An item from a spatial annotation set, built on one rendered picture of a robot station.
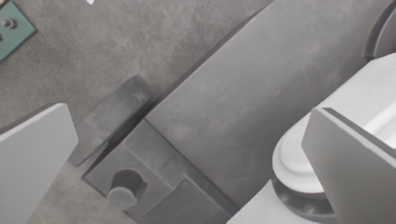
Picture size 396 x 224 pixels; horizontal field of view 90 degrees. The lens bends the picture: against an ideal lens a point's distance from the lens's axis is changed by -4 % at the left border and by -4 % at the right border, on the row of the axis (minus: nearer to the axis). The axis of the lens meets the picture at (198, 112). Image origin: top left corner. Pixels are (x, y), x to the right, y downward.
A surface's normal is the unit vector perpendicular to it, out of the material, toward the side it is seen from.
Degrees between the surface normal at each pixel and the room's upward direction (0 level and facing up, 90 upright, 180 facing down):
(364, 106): 90
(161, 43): 0
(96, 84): 0
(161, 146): 45
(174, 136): 0
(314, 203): 90
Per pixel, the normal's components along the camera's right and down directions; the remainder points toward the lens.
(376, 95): -0.67, -0.71
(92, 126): 0.19, 0.10
